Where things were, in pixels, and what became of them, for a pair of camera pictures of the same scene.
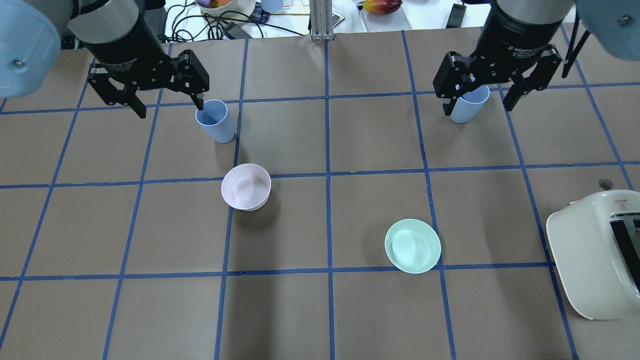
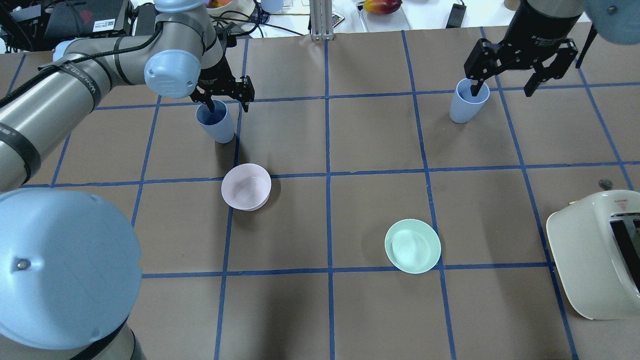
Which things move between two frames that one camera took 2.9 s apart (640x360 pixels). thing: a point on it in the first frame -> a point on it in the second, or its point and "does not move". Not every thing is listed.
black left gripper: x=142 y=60 -> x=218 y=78
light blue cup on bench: x=272 y=6 does not move
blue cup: x=468 y=104 does not move
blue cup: x=215 y=119 does not move
